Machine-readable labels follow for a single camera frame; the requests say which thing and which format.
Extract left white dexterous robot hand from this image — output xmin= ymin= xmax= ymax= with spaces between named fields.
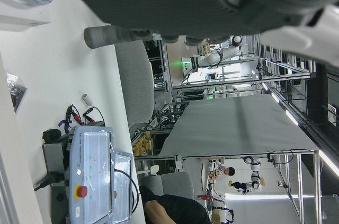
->
xmin=57 ymin=0 xmax=339 ymax=67

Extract metal electronics box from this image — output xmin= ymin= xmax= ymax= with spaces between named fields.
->
xmin=42 ymin=141 xmax=72 ymax=224

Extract grey cylindrical bottle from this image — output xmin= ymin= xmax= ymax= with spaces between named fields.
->
xmin=83 ymin=25 xmax=133 ymax=49

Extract grey office chair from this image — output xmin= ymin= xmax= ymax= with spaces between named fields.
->
xmin=141 ymin=176 xmax=163 ymax=195
xmin=160 ymin=172 xmax=196 ymax=200
xmin=115 ymin=39 xmax=156 ymax=129

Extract small white tube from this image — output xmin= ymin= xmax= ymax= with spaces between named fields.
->
xmin=81 ymin=93 xmax=94 ymax=107

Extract red black clip leads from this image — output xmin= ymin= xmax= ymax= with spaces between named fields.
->
xmin=58 ymin=104 xmax=106 ymax=129

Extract yellow blocks pile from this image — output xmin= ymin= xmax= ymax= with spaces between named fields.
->
xmin=131 ymin=131 xmax=155 ymax=156

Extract black plastic parts bag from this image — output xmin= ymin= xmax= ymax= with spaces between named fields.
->
xmin=5 ymin=72 xmax=28 ymax=114

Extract small black device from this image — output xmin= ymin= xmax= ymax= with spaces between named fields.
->
xmin=43 ymin=129 xmax=63 ymax=145

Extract grey blue teach pendant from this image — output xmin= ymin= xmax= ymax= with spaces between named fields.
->
xmin=68 ymin=125 xmax=116 ymax=224
xmin=110 ymin=149 xmax=135 ymax=222

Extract distant person black hair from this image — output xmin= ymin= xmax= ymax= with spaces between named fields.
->
xmin=215 ymin=160 xmax=237 ymax=182

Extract white humanoid background robot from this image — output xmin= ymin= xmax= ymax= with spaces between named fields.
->
xmin=228 ymin=156 xmax=263 ymax=195

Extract black power plug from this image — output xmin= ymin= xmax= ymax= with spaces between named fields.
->
xmin=35 ymin=171 xmax=66 ymax=192

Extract man in black shirt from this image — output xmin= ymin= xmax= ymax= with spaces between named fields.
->
xmin=139 ymin=185 xmax=212 ymax=224

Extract black teach pendant cable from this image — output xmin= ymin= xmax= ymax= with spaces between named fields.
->
xmin=114 ymin=168 xmax=140 ymax=218

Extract aluminium frame structure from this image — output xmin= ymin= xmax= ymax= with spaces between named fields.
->
xmin=158 ymin=57 xmax=325 ymax=224

